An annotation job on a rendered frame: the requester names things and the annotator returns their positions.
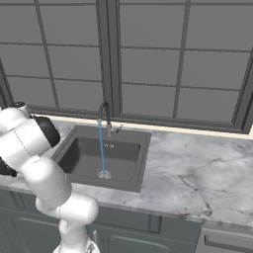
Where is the blue water stream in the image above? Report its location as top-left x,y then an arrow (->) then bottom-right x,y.
98,120 -> 108,176

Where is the grey false drawer panel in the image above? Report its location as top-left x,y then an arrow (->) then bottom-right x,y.
94,205 -> 163,234

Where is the grey drawer front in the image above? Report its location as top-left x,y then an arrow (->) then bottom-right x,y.
195,226 -> 253,253

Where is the dark grey sink basin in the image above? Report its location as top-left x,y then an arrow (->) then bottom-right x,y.
50,124 -> 153,194

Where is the grey framed window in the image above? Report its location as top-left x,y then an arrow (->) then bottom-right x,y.
107,0 -> 253,134
0,0 -> 115,119

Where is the grey cupboard door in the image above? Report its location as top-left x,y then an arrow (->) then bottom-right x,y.
0,207 -> 64,253
86,222 -> 200,253

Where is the dark curved sink tap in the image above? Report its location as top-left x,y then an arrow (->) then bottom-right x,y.
97,100 -> 124,138

